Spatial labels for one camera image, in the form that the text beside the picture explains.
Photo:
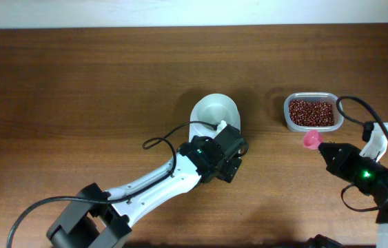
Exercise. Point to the pink measuring scoop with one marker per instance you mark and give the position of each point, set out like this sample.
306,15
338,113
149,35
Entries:
312,139

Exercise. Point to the white round bowl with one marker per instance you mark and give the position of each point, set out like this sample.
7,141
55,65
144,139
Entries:
215,108

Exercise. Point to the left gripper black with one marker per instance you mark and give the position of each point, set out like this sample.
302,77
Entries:
227,169

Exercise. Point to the clear plastic container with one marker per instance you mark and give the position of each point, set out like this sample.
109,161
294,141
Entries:
312,96

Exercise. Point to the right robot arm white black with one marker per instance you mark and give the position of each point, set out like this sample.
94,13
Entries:
381,220

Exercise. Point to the red beans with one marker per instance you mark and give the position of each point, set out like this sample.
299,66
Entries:
311,113

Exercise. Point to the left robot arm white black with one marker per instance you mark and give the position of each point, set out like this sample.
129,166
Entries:
100,218

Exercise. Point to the white digital kitchen scale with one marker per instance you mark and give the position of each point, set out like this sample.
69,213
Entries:
197,129

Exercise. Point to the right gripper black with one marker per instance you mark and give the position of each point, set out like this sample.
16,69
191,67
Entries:
338,165

